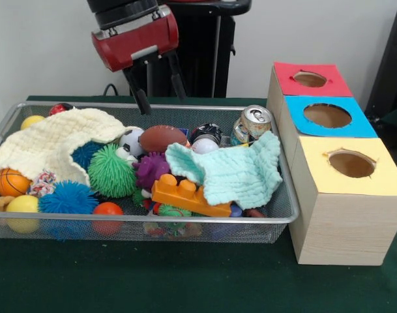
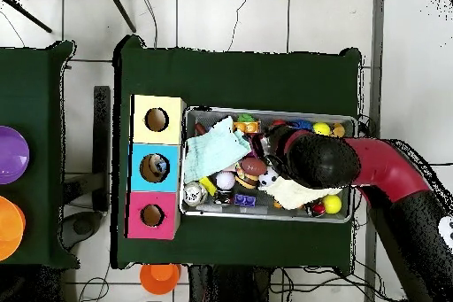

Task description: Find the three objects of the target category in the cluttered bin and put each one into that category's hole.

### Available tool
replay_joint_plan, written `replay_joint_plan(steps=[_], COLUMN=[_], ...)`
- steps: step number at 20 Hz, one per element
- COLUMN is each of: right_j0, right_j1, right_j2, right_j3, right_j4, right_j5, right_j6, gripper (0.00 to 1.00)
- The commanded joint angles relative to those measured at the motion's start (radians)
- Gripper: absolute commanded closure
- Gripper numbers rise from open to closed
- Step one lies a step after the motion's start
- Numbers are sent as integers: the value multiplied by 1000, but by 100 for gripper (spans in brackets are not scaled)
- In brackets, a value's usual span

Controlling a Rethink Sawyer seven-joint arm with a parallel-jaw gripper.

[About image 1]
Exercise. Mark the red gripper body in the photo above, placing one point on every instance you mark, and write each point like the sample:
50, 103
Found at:
136, 45

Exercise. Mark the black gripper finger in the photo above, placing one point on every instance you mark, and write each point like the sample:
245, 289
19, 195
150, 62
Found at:
178, 78
138, 91

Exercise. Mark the silver mesh bin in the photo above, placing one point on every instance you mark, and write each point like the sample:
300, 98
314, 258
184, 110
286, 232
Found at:
250, 233

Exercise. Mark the wooden box with three holes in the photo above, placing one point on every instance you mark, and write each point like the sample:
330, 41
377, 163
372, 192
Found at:
348, 228

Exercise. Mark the brown toy football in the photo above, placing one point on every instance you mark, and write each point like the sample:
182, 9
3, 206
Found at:
162, 138

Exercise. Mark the purple spiky rubber toy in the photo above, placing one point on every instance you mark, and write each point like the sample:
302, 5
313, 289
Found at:
151, 171

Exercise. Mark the green spiky rubber ball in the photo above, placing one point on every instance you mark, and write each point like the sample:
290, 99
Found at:
111, 171

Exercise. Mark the crushed drink can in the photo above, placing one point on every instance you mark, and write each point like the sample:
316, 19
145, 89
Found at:
250, 127

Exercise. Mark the cream knitted cloth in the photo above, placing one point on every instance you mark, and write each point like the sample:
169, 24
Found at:
45, 137

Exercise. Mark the mint knitted cloth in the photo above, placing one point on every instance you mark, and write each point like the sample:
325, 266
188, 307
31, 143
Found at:
237, 172

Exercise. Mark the orange toy building block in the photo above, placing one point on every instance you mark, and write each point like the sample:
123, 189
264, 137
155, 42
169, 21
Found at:
185, 195

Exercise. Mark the blue spiky rubber ball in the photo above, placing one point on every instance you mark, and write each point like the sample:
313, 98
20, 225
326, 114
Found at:
69, 199

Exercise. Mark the orange toy basketball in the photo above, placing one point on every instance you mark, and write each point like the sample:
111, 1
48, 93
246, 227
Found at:
11, 182

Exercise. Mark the yellow smooth ball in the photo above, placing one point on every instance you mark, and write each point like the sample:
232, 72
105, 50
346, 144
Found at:
22, 205

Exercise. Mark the dark green table cloth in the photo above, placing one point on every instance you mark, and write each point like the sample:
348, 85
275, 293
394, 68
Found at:
152, 277

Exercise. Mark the black upright panel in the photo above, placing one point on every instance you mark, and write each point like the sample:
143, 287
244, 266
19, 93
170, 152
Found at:
393, 65

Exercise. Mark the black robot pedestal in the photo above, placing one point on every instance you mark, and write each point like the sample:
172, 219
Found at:
211, 49

